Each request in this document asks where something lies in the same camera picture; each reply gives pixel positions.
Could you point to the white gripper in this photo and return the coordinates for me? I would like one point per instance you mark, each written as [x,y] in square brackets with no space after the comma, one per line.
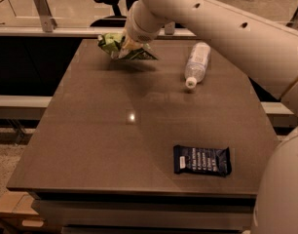
[143,33]

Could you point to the green jalapeno chip bag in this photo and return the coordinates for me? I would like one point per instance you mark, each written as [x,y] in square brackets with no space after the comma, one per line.
[119,48]

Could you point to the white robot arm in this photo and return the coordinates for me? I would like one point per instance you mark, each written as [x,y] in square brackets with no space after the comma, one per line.
[264,50]

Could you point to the black office chair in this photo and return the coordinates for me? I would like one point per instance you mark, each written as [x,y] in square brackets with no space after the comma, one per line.
[117,20]

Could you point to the clear plastic water bottle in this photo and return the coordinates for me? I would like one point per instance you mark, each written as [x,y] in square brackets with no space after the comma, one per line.
[197,64]

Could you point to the dark blue snack bar wrapper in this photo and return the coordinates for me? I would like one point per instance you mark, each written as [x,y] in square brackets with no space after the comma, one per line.
[201,161]

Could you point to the cardboard box under table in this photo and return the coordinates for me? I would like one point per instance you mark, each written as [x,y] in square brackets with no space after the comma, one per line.
[18,217]

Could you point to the middle metal bracket post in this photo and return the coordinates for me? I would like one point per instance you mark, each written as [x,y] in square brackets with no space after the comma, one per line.
[170,28]

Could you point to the metal bracket post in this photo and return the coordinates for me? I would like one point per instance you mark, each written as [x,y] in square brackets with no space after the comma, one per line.
[48,23]
[170,28]

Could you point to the left metal bracket post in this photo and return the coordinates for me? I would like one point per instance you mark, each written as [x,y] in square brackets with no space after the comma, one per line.
[48,23]

